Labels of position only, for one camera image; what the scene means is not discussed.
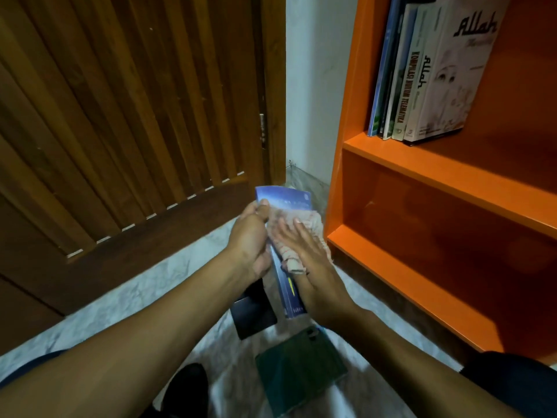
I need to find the person's right hand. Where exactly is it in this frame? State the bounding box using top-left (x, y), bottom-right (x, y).
top-left (272, 217), bottom-right (363, 329)

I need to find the person's left hand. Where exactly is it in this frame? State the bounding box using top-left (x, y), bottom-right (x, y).
top-left (226, 199), bottom-right (273, 286)

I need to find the pale cleaning cloth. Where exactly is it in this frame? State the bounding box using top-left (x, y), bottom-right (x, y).
top-left (266, 208), bottom-right (334, 275)

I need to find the blue paperback book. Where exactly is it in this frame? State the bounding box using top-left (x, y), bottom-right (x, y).
top-left (255, 185), bottom-right (315, 319)

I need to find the person's right forearm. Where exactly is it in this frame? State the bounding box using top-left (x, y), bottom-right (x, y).
top-left (324, 302), bottom-right (523, 418)

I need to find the person's left forearm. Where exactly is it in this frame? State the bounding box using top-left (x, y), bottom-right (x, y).
top-left (0, 250), bottom-right (255, 418)

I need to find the black book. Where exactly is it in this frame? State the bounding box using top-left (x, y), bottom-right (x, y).
top-left (229, 278), bottom-right (279, 341)

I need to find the dark green book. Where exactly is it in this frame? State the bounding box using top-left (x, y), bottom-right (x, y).
top-left (254, 325), bottom-right (348, 418)

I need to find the orange bookshelf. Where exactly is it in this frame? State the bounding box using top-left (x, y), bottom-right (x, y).
top-left (324, 0), bottom-right (557, 367)

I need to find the person's black shoe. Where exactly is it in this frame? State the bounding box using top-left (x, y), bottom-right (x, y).
top-left (140, 363), bottom-right (210, 418)

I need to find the thin white book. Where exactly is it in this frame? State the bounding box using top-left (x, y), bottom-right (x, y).
top-left (382, 3), bottom-right (419, 141)

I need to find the thin dark teal book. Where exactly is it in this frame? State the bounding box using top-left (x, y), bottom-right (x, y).
top-left (377, 0), bottom-right (412, 139)

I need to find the brown slatted wooden door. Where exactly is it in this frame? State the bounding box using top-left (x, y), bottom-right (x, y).
top-left (0, 0), bottom-right (267, 356)

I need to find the thin blue book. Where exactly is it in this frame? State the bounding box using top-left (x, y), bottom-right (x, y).
top-left (367, 0), bottom-right (405, 138)

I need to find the white book green spine print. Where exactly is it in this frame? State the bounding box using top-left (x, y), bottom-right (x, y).
top-left (391, 0), bottom-right (441, 142)

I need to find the thick white hardcover book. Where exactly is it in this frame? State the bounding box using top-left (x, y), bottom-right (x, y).
top-left (403, 0), bottom-right (512, 147)

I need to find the person's right leg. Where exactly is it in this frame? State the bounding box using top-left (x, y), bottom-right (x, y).
top-left (460, 351), bottom-right (557, 418)

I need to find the person's leg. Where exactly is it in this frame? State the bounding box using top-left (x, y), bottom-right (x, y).
top-left (0, 349), bottom-right (67, 390)
top-left (460, 351), bottom-right (557, 418)

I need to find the person's left leg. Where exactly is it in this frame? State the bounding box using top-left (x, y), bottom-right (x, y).
top-left (0, 349), bottom-right (67, 390)

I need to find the brown wooden door frame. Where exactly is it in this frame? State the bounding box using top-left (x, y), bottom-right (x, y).
top-left (260, 0), bottom-right (287, 187)

